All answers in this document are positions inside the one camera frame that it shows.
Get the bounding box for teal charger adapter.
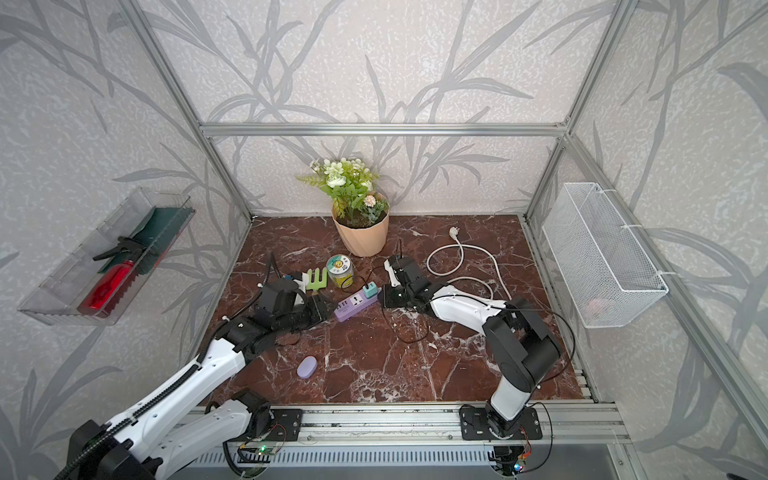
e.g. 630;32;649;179
362;282;379;299

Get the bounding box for purple power strip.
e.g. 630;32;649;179
334;289;378;322

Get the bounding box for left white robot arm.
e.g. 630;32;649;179
56;287;337;479

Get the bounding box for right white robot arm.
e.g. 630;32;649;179
379;255;563;436

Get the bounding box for green garden fork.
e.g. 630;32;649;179
302;268;328;291

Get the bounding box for purple earbuds case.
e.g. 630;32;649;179
296;356;318;379

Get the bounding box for round tin can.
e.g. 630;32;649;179
326;254;354;289

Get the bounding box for beige flower pot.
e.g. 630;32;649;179
331;193;390;257

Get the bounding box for green artificial flowering plant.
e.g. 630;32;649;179
297;158;389;229

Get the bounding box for pink object in basket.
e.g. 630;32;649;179
585;298;614;321

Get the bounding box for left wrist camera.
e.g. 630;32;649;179
256;278;306;315

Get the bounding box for white power strip cord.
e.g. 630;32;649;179
425;226;513;301

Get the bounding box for red handled pruning shears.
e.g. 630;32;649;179
77;236;146;318

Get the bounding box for clear plastic wall tray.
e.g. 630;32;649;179
18;188;196;326

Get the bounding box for white wire mesh basket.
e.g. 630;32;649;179
542;182;669;329

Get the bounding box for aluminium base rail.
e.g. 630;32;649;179
263;401;630;446

